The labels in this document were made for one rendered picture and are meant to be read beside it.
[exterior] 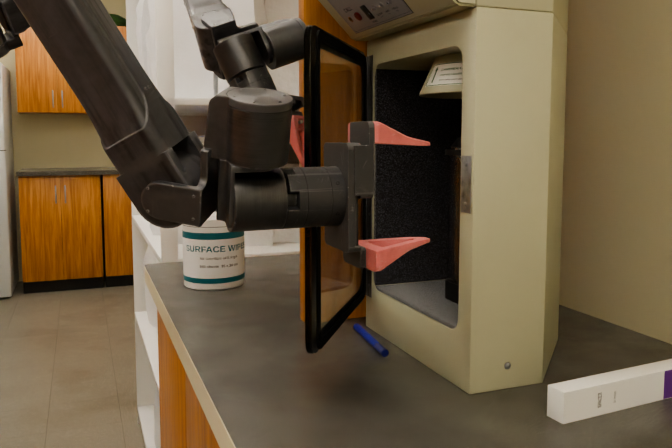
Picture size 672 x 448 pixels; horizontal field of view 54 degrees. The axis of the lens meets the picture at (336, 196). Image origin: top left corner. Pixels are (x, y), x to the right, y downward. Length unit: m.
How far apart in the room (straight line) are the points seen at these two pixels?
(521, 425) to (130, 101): 0.53
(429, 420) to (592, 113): 0.71
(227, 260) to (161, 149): 0.82
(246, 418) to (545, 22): 0.59
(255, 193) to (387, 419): 0.33
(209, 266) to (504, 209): 0.73
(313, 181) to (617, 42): 0.78
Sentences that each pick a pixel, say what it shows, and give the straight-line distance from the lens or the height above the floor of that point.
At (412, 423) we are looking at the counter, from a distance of 0.79.
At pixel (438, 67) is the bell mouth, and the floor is 1.35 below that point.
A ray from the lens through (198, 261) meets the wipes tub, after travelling 1.40.
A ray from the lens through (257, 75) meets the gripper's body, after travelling 0.89.
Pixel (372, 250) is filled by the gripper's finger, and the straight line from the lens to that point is 0.63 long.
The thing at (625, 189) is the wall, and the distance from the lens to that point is 1.24.
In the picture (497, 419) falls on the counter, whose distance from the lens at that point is 0.81.
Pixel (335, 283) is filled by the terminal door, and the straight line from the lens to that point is 0.92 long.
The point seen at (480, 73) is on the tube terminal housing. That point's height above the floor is 1.33.
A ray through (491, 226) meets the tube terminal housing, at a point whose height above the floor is 1.15.
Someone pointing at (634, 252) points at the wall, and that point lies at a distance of 1.23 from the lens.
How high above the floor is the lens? 1.26
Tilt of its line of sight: 5 degrees down
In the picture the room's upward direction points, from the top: straight up
